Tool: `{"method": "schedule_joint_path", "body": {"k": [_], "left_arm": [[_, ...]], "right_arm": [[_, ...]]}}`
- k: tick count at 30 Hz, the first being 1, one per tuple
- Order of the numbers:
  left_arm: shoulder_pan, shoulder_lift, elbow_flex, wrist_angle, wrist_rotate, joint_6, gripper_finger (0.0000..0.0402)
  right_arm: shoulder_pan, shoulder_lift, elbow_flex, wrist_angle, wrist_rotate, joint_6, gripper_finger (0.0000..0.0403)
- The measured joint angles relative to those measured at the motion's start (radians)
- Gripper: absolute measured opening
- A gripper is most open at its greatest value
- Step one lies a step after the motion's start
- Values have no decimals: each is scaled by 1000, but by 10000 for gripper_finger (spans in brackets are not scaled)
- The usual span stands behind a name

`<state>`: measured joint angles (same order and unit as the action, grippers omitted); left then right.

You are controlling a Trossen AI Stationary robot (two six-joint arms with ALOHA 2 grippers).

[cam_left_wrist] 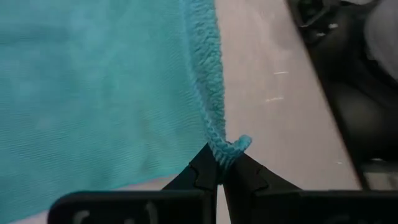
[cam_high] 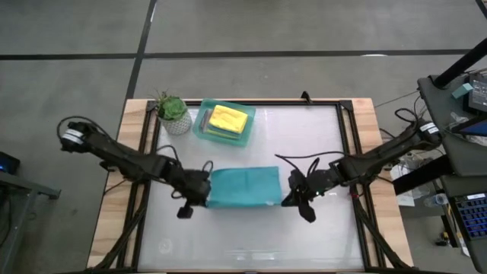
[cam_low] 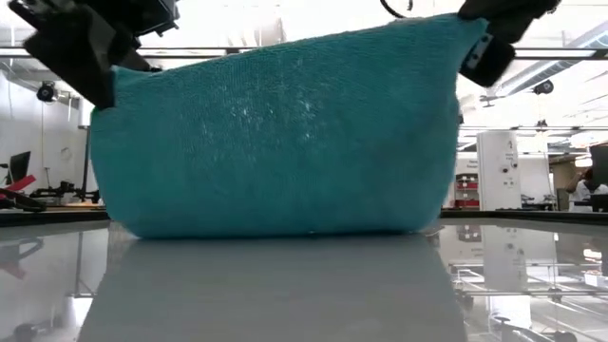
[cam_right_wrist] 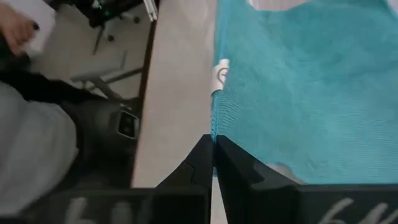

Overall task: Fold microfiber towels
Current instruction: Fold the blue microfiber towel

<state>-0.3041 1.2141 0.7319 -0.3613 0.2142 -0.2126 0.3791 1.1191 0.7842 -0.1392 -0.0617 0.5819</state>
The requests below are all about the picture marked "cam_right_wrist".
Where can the black rounded chair part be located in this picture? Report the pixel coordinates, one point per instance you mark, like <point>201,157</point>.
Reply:
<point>99,130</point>

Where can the person's hand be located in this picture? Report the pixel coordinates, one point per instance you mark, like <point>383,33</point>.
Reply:
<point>15,28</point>

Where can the teal microfiber towel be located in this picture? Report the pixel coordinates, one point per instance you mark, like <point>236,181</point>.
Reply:
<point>295,93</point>

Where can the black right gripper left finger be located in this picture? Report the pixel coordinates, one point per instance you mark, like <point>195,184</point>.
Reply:
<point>199,168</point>

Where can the person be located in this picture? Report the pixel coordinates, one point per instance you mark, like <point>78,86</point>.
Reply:
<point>31,140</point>

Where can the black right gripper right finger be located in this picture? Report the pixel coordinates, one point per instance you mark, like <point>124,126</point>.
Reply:
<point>239,171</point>

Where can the grey chair base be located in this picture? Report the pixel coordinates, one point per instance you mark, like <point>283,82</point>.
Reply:
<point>99,77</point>

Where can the white sheet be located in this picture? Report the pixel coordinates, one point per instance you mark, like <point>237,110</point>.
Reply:
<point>43,18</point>

